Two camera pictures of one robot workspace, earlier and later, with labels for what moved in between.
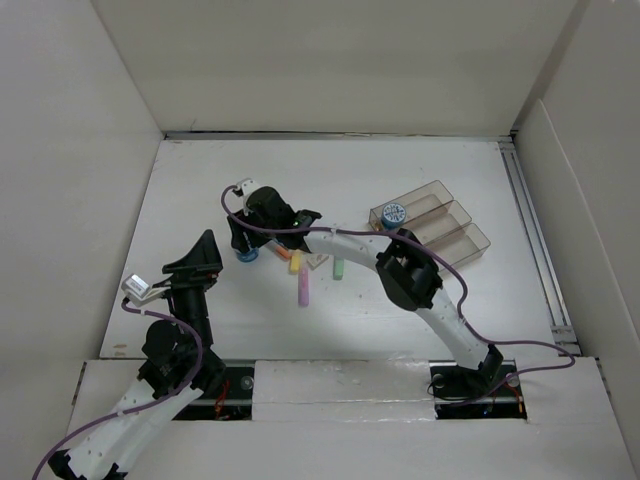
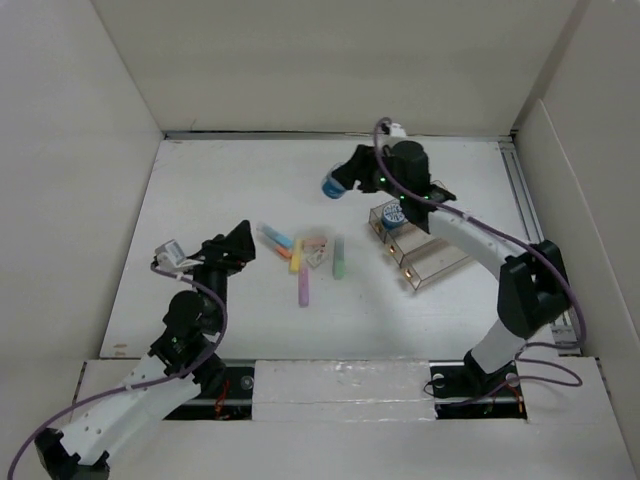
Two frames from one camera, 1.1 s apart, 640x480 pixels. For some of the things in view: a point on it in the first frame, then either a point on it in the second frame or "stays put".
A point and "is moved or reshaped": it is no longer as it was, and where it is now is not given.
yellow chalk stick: x=295 y=263 stays put
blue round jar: x=393 y=215 stays put
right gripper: x=238 y=238 -> x=358 y=166
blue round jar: x=248 y=256 is moved or reshaped
